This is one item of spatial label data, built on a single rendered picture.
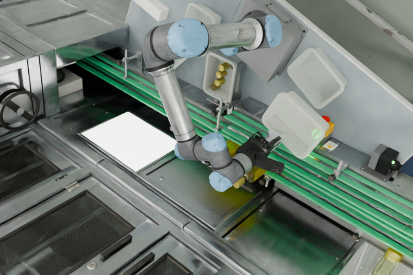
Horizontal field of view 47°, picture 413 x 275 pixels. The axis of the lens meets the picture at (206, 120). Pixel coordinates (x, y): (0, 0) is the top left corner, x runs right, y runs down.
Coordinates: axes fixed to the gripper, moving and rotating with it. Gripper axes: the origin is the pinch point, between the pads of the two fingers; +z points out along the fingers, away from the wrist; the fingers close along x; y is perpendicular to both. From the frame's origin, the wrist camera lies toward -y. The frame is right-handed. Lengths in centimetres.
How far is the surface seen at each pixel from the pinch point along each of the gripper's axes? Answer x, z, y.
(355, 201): 15.2, 13.3, -34.5
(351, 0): -3, 92, 32
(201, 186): 48, -13, 17
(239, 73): 21, 28, 42
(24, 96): 57, -44, 110
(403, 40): -3, 92, 0
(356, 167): 9.8, 22.5, -25.7
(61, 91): 79, -18, 118
